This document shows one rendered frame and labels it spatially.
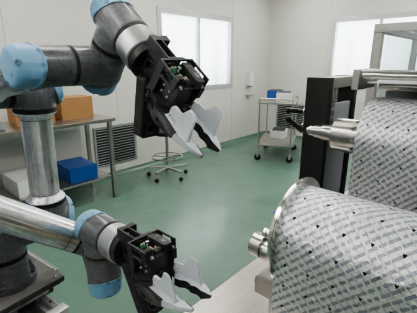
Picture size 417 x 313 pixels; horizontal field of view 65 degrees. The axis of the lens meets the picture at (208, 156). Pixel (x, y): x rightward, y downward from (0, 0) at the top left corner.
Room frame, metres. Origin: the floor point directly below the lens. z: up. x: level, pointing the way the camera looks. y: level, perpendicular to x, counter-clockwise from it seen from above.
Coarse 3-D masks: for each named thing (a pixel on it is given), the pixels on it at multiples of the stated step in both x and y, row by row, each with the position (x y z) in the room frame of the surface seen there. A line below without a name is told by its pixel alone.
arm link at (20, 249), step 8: (0, 232) 0.82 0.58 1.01; (0, 240) 0.82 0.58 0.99; (8, 240) 0.83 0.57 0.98; (16, 240) 0.85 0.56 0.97; (24, 240) 0.87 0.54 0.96; (0, 248) 0.82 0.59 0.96; (8, 248) 0.83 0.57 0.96; (16, 248) 0.85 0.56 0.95; (24, 248) 0.88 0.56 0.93; (0, 256) 0.82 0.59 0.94; (8, 256) 0.83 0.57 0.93; (16, 256) 0.84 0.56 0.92
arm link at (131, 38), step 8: (128, 32) 0.60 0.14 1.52; (136, 32) 0.59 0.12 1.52; (144, 32) 0.60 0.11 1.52; (152, 32) 0.62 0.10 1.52; (120, 40) 0.60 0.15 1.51; (128, 40) 0.59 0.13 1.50; (136, 40) 0.58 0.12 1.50; (144, 40) 0.59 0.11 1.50; (120, 48) 0.60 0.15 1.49; (128, 48) 0.58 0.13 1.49; (136, 48) 0.58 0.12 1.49; (120, 56) 0.60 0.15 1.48; (128, 56) 0.59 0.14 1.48
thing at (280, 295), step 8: (272, 288) 0.36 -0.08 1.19; (280, 288) 0.35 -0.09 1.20; (272, 296) 0.35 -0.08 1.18; (280, 296) 0.35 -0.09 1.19; (288, 296) 0.34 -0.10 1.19; (296, 296) 0.33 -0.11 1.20; (272, 304) 0.35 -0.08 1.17; (280, 304) 0.35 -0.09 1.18; (288, 304) 0.34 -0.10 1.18; (296, 304) 0.33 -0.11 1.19; (304, 304) 0.33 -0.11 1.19; (312, 304) 0.32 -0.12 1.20; (272, 312) 0.35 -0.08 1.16; (280, 312) 0.35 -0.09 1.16; (288, 312) 0.34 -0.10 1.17; (296, 312) 0.33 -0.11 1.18; (304, 312) 0.33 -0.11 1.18; (312, 312) 0.32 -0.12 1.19; (320, 312) 0.31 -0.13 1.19; (328, 312) 0.31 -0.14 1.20
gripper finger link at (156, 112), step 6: (150, 102) 0.54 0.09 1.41; (150, 108) 0.53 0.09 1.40; (156, 108) 0.53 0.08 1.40; (162, 108) 0.53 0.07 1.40; (156, 114) 0.52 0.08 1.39; (162, 114) 0.52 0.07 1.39; (156, 120) 0.52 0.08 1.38; (162, 120) 0.51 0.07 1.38; (168, 120) 0.52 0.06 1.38; (162, 126) 0.51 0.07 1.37; (168, 126) 0.51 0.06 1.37; (168, 132) 0.51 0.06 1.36; (174, 132) 0.50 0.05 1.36
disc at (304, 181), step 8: (296, 184) 0.39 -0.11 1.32; (304, 184) 0.40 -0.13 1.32; (312, 184) 0.42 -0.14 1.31; (288, 192) 0.38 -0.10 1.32; (296, 192) 0.39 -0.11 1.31; (288, 200) 0.37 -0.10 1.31; (280, 208) 0.36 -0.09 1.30; (280, 216) 0.36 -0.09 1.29; (272, 224) 0.36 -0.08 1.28; (272, 232) 0.35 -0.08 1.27; (272, 240) 0.35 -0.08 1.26; (272, 248) 0.35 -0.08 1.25; (272, 256) 0.35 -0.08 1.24; (272, 264) 0.35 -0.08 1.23; (272, 272) 0.35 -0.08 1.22
